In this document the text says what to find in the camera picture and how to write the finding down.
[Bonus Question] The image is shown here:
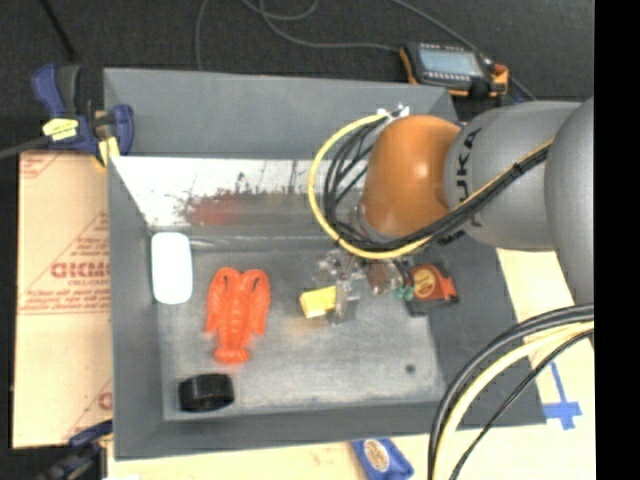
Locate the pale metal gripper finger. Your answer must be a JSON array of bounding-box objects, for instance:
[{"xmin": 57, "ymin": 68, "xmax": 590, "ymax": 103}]
[
  {"xmin": 314, "ymin": 250, "xmax": 355, "ymax": 284},
  {"xmin": 328, "ymin": 278, "xmax": 363, "ymax": 326}
]

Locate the yellow block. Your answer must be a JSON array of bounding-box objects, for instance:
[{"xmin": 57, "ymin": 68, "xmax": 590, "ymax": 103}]
[{"xmin": 298, "ymin": 284, "xmax": 338, "ymax": 320}]

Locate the orange and black tape measure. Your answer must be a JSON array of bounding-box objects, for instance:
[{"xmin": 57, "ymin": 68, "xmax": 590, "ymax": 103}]
[{"xmin": 402, "ymin": 261, "xmax": 460, "ymax": 318}]

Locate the grey metal bin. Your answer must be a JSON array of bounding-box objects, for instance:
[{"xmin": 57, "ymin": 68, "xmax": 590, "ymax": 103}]
[{"xmin": 102, "ymin": 66, "xmax": 547, "ymax": 460}]

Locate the orange toy lobster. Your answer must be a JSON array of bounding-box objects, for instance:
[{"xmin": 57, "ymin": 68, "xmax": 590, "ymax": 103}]
[{"xmin": 204, "ymin": 266, "xmax": 273, "ymax": 366}]

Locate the white computer mouse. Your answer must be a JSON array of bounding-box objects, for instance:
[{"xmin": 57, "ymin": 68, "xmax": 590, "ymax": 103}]
[{"xmin": 150, "ymin": 231, "xmax": 195, "ymax": 306}]

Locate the brown cardboard board, red print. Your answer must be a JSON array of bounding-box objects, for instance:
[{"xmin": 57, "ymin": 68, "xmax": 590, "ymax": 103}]
[{"xmin": 11, "ymin": 149, "xmax": 115, "ymax": 450}]

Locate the black ring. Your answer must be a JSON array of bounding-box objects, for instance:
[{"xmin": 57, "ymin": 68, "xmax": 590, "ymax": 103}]
[{"xmin": 177, "ymin": 373, "xmax": 236, "ymax": 413}]

